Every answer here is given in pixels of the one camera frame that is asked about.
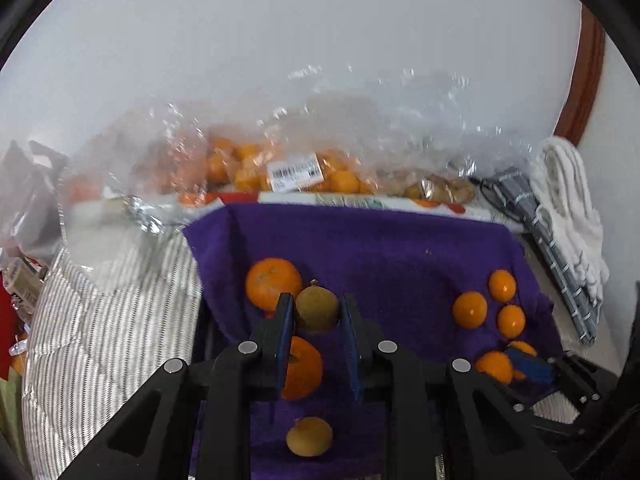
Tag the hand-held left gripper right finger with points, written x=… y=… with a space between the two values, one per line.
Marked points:
x=352 y=355

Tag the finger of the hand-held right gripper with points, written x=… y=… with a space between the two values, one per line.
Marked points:
x=555 y=422
x=532 y=367

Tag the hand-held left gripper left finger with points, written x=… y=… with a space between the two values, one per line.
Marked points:
x=285 y=350

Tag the small mandarin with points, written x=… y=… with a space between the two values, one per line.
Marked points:
x=511 y=321
x=524 y=346
x=502 y=285
x=470 y=308
x=495 y=366

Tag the large orange with stem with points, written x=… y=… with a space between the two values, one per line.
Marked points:
x=305 y=367

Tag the olive brown round fruit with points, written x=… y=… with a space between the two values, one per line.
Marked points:
x=316 y=307

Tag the large mandarin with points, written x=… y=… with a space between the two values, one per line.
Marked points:
x=270 y=280

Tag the yellow round fruit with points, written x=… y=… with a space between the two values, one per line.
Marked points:
x=309 y=436

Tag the clear bag of brown fruits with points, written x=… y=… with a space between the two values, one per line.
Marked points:
x=440 y=190

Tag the purple towel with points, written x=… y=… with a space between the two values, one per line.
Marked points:
x=380 y=260

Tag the grey checked cloth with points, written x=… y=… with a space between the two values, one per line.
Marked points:
x=550 y=245

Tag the white cloth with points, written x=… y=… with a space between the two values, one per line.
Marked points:
x=570 y=210

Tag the striped duvet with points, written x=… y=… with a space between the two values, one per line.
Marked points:
x=100 y=335

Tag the empty clear plastic bag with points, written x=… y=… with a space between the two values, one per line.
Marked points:
x=125 y=160

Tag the orange persimmon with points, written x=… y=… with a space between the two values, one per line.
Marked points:
x=82 y=190

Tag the orange object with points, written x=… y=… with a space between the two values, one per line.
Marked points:
x=18 y=363

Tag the clear water bottle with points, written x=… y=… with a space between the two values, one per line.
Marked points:
x=22 y=282

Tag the red object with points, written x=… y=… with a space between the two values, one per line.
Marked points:
x=7 y=330

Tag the green cloth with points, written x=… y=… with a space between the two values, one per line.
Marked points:
x=10 y=420

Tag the grey plastic bag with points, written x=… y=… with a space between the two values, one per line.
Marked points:
x=25 y=195

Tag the curved wooden frame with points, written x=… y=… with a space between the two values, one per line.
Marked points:
x=582 y=75

